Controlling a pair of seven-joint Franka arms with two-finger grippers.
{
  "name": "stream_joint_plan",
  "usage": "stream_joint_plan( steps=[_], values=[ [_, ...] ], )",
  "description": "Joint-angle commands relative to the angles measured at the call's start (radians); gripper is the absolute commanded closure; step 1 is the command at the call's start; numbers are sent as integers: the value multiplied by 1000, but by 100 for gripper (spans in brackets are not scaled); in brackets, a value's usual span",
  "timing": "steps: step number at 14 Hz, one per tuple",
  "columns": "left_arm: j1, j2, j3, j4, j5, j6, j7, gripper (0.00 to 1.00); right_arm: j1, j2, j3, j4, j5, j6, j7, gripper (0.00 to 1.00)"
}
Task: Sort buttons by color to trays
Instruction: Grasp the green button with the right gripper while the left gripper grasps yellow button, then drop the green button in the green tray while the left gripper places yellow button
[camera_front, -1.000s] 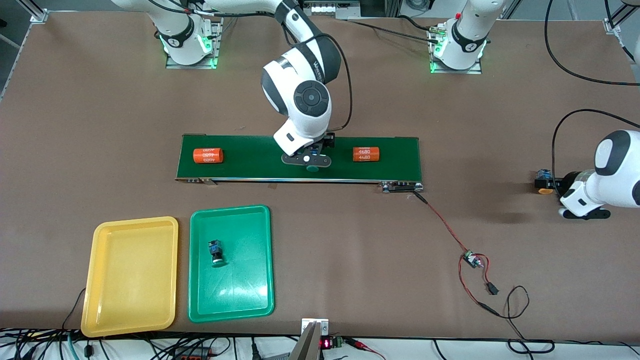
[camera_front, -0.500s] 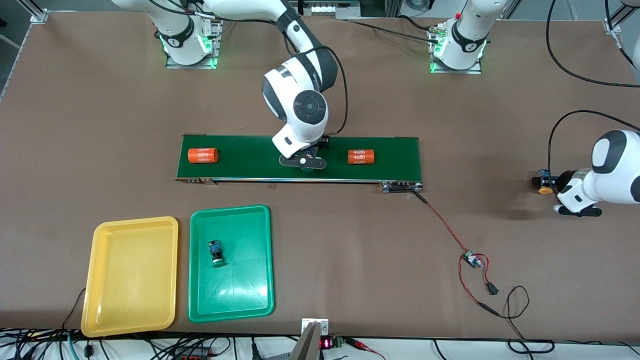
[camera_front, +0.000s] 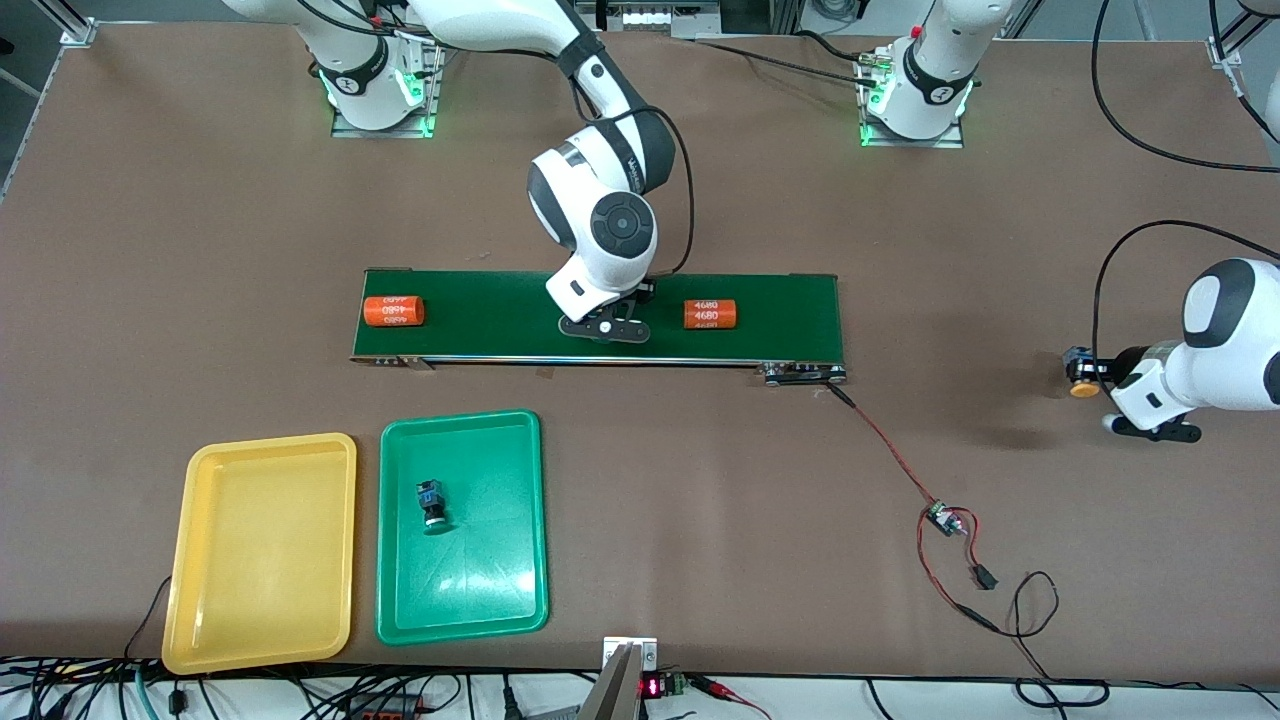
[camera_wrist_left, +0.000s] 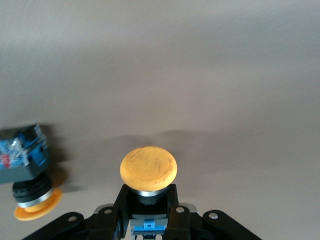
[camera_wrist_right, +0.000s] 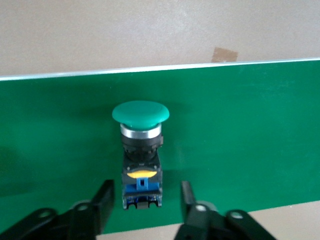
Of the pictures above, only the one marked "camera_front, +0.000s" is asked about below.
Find yellow push button switch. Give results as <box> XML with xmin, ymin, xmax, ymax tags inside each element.
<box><xmin>1062</xmin><ymin>346</ymin><xmax>1103</xmax><ymax>399</ymax></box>

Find green conveyor belt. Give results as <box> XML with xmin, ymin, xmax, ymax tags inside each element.
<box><xmin>350</xmin><ymin>268</ymin><xmax>848</xmax><ymax>387</ymax></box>

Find green plastic tray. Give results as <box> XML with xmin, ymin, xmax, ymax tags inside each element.
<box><xmin>376</xmin><ymin>409</ymin><xmax>550</xmax><ymax>647</ymax></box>

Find grey control box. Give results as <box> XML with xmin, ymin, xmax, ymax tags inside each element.
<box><xmin>600</xmin><ymin>0</ymin><xmax>721</xmax><ymax>39</ymax></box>

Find red clip lead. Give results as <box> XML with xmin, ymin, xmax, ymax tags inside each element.
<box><xmin>690</xmin><ymin>676</ymin><xmax>773</xmax><ymax>720</ymax></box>

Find yellow plastic tray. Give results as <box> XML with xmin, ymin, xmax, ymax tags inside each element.
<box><xmin>161</xmin><ymin>432</ymin><xmax>358</xmax><ymax>676</ymax></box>

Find black power strip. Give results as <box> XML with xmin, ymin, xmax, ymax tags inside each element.
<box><xmin>340</xmin><ymin>693</ymin><xmax>426</xmax><ymax>720</ymax></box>

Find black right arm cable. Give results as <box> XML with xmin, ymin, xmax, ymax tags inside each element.
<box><xmin>575</xmin><ymin>75</ymin><xmax>696</xmax><ymax>281</ymax></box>

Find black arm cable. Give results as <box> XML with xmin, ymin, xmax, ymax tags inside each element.
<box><xmin>1090</xmin><ymin>0</ymin><xmax>1280</xmax><ymax>366</ymax></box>
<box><xmin>575</xmin><ymin>75</ymin><xmax>696</xmax><ymax>281</ymax></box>

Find thin black looped cable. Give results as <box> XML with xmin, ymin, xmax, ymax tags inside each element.
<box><xmin>985</xmin><ymin>572</ymin><xmax>1111</xmax><ymax>711</ymax></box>

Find red and black wire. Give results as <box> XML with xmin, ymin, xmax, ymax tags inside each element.
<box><xmin>825</xmin><ymin>383</ymin><xmax>1001</xmax><ymax>633</ymax></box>

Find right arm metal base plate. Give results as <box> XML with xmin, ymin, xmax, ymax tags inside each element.
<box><xmin>332</xmin><ymin>30</ymin><xmax>446</xmax><ymax>139</ymax></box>

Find black base power cable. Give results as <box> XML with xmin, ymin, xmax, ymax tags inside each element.
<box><xmin>690</xmin><ymin>30</ymin><xmax>881</xmax><ymax>86</ymax></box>

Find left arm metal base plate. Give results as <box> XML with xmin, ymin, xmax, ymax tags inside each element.
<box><xmin>858</xmin><ymin>50</ymin><xmax>966</xmax><ymax>149</ymax></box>

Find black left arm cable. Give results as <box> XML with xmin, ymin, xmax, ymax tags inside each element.
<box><xmin>1090</xmin><ymin>0</ymin><xmax>1280</xmax><ymax>366</ymax></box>

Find aluminium profile post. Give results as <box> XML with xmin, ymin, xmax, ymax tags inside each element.
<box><xmin>1208</xmin><ymin>0</ymin><xmax>1280</xmax><ymax>69</ymax></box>
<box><xmin>35</xmin><ymin>0</ymin><xmax>101</xmax><ymax>46</ymax></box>

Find grey metal camera bracket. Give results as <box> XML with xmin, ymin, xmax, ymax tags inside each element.
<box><xmin>578</xmin><ymin>636</ymin><xmax>659</xmax><ymax>720</ymax></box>

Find aluminium table edge rail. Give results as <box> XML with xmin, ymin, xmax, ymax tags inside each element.
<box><xmin>0</xmin><ymin>40</ymin><xmax>71</xmax><ymax>201</ymax></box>

